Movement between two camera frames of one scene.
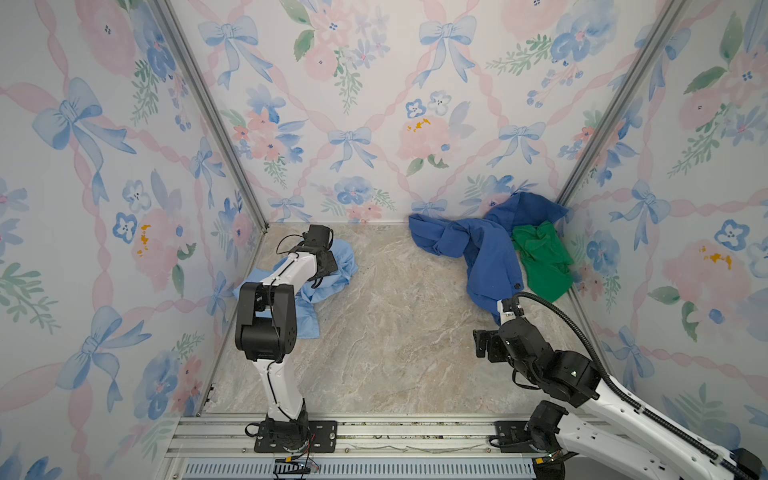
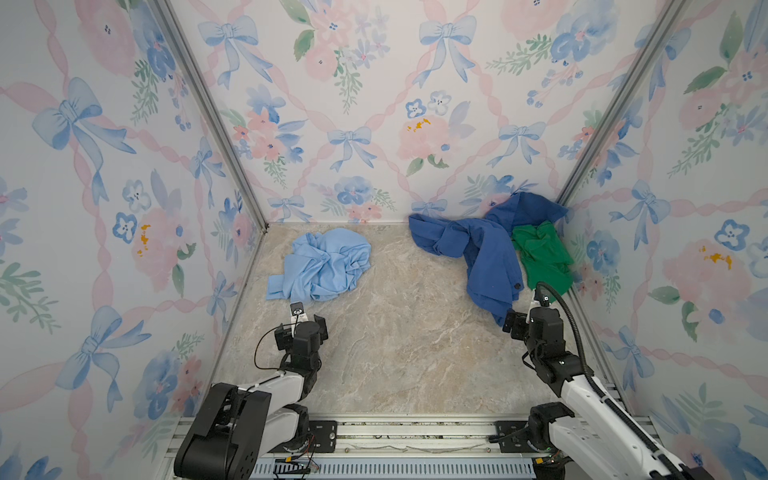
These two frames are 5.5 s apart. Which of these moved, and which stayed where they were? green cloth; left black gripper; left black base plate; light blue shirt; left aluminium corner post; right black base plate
Moved: light blue shirt; left black gripper
Stayed: green cloth; left aluminium corner post; right black base plate; left black base plate
